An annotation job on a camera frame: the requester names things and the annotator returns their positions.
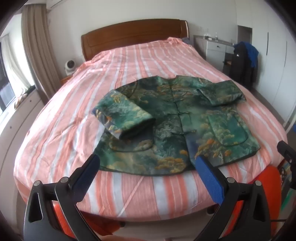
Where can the blue hanging garment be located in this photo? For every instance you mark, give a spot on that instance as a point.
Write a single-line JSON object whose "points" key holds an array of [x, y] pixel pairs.
{"points": [[253, 53]]}

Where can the beige curtain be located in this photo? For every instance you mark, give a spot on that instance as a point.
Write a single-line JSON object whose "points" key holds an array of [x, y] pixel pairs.
{"points": [[39, 46]]}

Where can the white round fan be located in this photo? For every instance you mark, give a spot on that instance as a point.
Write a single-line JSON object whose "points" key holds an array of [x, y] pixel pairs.
{"points": [[69, 67]]}

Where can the clear bottle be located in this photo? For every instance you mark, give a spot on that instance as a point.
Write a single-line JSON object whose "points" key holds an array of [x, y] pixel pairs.
{"points": [[216, 36]]}

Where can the green printed jacket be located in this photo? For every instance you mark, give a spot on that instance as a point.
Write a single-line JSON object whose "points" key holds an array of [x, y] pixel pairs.
{"points": [[185, 129]]}

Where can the white windowsill cabinet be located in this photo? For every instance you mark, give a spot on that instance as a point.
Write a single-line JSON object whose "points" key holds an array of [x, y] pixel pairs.
{"points": [[23, 115]]}

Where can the window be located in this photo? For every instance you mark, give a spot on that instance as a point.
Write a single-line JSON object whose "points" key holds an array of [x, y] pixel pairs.
{"points": [[7, 76]]}

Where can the white wardrobe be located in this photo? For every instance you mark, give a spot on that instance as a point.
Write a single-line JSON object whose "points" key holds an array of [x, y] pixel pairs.
{"points": [[277, 69]]}

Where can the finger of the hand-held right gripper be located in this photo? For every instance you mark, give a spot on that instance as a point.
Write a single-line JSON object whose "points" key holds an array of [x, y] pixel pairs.
{"points": [[286, 150]]}

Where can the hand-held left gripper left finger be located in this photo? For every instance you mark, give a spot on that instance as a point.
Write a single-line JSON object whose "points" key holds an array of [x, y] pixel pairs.
{"points": [[89, 168]]}

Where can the orange cloth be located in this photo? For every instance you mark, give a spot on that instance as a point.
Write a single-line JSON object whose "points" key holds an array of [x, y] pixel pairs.
{"points": [[266, 176]]}

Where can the wooden nightstand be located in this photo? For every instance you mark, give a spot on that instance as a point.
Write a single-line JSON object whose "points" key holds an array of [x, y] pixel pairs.
{"points": [[66, 80]]}

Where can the pink striped blanket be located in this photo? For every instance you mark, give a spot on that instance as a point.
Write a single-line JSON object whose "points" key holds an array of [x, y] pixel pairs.
{"points": [[138, 69]]}

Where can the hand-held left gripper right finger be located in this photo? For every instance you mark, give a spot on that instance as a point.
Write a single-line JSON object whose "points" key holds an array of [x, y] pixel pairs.
{"points": [[208, 178]]}

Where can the white dresser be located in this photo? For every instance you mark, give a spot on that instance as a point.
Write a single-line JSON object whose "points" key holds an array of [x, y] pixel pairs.
{"points": [[215, 48]]}

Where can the wooden bed headboard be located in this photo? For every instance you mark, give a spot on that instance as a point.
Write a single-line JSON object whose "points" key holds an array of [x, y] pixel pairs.
{"points": [[129, 37]]}

